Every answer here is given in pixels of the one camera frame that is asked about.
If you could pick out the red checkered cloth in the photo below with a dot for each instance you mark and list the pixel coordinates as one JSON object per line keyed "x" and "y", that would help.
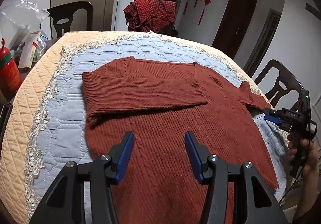
{"x": 149, "y": 15}

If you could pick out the dark brown door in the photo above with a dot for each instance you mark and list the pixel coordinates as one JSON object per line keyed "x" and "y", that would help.
{"x": 233, "y": 26}

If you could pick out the dark wooden chair left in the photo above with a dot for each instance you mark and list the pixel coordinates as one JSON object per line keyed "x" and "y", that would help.
{"x": 62, "y": 16}

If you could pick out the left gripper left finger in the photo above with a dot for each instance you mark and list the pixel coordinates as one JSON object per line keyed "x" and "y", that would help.
{"x": 120, "y": 156}

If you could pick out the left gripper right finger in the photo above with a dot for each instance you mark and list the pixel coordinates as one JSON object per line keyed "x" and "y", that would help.
{"x": 198, "y": 155}

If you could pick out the clear plastic bag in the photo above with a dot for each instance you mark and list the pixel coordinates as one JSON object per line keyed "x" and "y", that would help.
{"x": 20, "y": 18}

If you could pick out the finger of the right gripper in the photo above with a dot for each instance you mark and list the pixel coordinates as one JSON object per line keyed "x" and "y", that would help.
{"x": 268, "y": 111}
{"x": 274, "y": 119}

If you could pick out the blue quilted table cover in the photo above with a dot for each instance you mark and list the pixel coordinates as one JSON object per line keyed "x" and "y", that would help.
{"x": 46, "y": 126}

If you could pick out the red thermos bottle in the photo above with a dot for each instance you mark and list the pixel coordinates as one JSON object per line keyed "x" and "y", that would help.
{"x": 11, "y": 79}

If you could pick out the white medicine box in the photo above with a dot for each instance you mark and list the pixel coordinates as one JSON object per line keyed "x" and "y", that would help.
{"x": 30, "y": 44}

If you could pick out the dark wooden chair right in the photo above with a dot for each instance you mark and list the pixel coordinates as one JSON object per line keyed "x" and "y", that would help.
{"x": 284, "y": 84}

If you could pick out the person's right hand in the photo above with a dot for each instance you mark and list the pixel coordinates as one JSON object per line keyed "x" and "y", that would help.
{"x": 303, "y": 154}

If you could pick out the rust red knit sweater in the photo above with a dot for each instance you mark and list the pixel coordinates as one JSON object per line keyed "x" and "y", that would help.
{"x": 159, "y": 102}

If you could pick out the dark wooden chair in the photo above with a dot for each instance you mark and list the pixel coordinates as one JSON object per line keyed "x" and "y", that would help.
{"x": 284, "y": 84}
{"x": 62, "y": 16}

